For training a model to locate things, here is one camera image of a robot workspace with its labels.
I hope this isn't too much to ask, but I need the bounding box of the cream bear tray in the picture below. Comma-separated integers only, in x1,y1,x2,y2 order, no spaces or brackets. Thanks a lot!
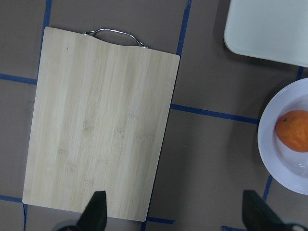
224,0,308,67

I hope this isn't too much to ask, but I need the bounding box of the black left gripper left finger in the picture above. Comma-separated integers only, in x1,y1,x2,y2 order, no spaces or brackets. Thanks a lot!
76,191,107,231

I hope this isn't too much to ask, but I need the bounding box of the white round plate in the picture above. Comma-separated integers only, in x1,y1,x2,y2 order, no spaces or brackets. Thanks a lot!
257,78,308,195

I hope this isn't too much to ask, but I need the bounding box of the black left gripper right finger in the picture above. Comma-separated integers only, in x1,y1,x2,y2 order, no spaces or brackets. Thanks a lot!
242,190,287,231

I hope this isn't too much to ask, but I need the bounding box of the bamboo cutting board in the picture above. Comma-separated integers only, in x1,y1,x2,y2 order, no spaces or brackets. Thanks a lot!
22,27,180,222

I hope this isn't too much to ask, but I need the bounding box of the orange fruit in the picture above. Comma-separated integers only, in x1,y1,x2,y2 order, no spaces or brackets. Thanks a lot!
275,110,308,153

